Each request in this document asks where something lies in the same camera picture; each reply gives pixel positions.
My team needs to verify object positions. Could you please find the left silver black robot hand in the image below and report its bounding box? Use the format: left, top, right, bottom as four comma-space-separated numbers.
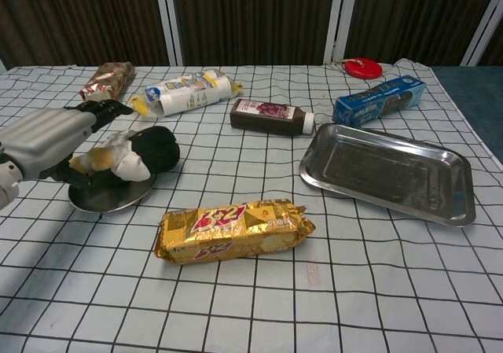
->
0, 99, 134, 189

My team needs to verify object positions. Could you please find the black white plush doll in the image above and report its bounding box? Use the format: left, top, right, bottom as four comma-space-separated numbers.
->
69, 126, 181, 183

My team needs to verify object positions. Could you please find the gold biscuit packet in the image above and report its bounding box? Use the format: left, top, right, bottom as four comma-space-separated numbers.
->
152, 198, 317, 267

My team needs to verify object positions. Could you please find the brown gold snack packet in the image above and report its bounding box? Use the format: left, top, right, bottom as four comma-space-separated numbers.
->
78, 61, 137, 102

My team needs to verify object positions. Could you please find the round steel plate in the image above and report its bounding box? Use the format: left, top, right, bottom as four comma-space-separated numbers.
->
67, 171, 158, 215

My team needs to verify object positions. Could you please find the white yellow snack packet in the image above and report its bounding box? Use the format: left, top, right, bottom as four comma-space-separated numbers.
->
127, 68, 244, 117

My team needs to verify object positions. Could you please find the brown drink bottle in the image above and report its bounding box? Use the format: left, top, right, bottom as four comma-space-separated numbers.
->
229, 98, 316, 137

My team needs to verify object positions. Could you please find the white checked tablecloth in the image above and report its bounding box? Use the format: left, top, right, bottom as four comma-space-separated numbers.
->
0, 57, 503, 353

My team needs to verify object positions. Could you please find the red round disc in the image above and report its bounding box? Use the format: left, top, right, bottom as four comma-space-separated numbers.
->
343, 57, 383, 79

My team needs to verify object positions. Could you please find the blue cookie box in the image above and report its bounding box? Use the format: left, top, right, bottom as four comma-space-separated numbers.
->
332, 74, 428, 128

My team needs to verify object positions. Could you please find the rectangular steel tray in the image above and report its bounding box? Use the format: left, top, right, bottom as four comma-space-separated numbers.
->
298, 123, 477, 228

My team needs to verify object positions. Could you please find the white divider frame post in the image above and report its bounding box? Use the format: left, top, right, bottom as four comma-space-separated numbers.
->
321, 0, 357, 65
459, 0, 503, 67
152, 0, 185, 67

